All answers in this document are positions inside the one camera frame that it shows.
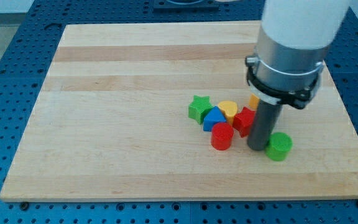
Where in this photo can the red star block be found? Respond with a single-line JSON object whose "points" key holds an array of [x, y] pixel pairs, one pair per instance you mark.
{"points": [[243, 121]]}

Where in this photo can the green cylinder block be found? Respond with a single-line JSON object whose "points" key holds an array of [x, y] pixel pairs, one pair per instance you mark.
{"points": [[279, 145]]}

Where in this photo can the yellow hexagon block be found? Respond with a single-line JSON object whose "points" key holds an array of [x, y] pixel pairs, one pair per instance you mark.
{"points": [[253, 102]]}

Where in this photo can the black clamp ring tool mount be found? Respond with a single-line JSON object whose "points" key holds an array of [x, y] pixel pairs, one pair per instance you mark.
{"points": [[276, 87]]}

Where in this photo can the blue triangle block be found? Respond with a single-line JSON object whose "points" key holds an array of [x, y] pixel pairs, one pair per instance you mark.
{"points": [[213, 117]]}

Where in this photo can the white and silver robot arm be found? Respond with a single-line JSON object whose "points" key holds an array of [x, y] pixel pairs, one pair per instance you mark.
{"points": [[285, 68]]}

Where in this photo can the red cylinder block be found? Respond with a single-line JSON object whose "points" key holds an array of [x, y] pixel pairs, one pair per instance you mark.
{"points": [[221, 136]]}

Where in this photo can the green star block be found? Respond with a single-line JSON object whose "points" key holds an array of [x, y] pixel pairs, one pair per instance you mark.
{"points": [[199, 108]]}

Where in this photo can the yellow heart block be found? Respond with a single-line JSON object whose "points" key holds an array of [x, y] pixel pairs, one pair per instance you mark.
{"points": [[229, 109]]}

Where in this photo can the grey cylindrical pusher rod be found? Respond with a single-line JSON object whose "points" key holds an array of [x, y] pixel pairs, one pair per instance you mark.
{"points": [[264, 122]]}

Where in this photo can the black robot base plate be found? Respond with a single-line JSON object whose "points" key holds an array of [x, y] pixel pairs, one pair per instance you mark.
{"points": [[184, 5]]}

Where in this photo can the light wooden board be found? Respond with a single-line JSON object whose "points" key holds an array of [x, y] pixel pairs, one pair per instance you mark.
{"points": [[111, 123]]}

